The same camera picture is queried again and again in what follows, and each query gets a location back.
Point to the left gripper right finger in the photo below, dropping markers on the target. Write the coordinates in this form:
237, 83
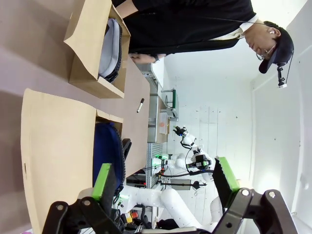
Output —
224, 180

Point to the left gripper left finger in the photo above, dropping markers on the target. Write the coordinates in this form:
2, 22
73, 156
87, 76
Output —
104, 185

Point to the navy zipper pencil case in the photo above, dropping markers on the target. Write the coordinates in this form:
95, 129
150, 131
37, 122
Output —
107, 146

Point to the grey zipper pencil case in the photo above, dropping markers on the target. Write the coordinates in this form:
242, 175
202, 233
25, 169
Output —
109, 48

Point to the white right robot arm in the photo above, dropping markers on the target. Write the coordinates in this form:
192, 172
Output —
170, 197

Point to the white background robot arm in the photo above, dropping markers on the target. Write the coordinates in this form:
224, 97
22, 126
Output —
190, 146

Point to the cardboard box with flap lid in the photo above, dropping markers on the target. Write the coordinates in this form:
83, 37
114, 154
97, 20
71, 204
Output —
61, 146

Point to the cardboard box without lid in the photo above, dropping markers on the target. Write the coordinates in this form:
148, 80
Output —
83, 48

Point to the person's left hand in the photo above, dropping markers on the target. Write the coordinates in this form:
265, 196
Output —
142, 59

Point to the paper with orange print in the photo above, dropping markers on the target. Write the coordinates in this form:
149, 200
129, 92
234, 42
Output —
163, 123

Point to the black and white marker pen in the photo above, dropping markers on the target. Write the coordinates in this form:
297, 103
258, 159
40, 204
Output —
140, 105

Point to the green framed rack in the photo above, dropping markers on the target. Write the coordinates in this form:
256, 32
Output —
174, 104

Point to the white table beside person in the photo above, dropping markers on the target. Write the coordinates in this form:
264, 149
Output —
158, 73

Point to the thin-framed glasses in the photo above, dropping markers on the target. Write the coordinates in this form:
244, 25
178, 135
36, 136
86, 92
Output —
265, 52

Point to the black baseball cap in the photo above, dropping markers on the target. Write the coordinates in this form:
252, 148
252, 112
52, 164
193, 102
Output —
285, 44

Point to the person in black cardigan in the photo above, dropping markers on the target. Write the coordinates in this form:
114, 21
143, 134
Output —
182, 24

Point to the aluminium frame stand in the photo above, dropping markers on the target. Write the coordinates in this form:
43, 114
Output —
153, 165

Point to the head-mounted camera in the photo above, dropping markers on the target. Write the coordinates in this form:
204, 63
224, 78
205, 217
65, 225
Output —
281, 78

